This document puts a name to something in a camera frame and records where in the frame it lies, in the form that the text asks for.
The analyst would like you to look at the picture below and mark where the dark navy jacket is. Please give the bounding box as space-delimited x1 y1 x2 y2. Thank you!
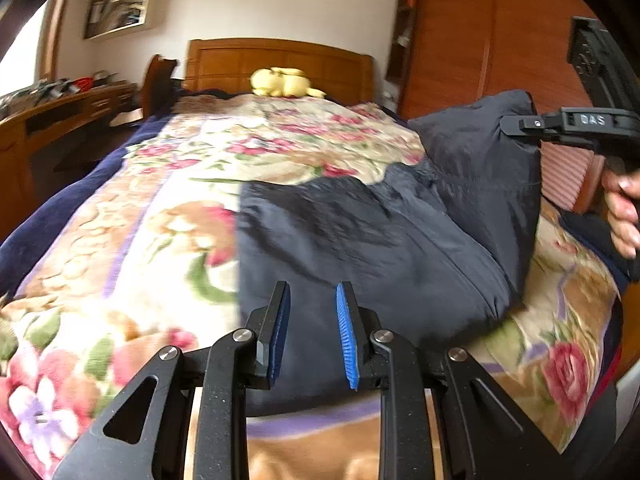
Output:
234 89 544 419

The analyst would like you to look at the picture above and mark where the wooden desk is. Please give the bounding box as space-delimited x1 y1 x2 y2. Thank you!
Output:
0 80 139 233

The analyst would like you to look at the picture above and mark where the floral blanket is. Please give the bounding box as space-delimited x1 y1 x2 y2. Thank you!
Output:
0 94 627 480

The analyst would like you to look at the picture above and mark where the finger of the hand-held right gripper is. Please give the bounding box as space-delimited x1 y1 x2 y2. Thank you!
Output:
499 106 640 147

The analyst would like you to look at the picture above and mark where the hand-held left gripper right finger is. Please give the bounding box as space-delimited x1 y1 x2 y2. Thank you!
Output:
335 281 576 480

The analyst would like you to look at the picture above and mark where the person's right hand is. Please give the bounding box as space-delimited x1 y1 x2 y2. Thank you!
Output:
601 166 640 261

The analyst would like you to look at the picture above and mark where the window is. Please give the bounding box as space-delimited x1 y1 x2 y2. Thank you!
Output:
0 0 57 100

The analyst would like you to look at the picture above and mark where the navy blue bedsheet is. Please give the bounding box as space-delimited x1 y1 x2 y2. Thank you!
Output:
0 114 177 288

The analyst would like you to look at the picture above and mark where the white wall shelf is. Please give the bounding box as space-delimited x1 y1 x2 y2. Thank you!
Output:
81 0 162 42

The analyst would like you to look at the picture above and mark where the wooden slatted wardrobe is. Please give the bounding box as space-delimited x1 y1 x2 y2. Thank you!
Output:
396 0 640 213

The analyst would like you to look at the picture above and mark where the wooden chair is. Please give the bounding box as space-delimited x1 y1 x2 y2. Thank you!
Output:
141 53 182 120

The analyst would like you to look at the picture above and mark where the yellow plush toy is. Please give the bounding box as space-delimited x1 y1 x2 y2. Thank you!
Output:
249 66 329 100

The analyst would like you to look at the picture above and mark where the dark wooden niche shelf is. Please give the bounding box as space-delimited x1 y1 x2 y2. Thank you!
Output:
386 0 419 87

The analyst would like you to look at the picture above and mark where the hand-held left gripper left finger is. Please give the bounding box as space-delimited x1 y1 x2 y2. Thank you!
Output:
50 280 292 480

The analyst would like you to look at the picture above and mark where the wooden bed headboard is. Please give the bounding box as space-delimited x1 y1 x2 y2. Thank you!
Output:
184 38 377 107

